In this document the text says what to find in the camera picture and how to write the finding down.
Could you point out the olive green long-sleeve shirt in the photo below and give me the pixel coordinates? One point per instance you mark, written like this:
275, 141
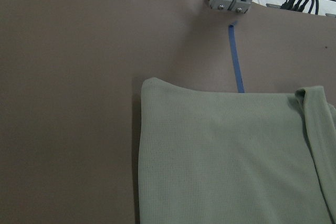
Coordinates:
209, 157

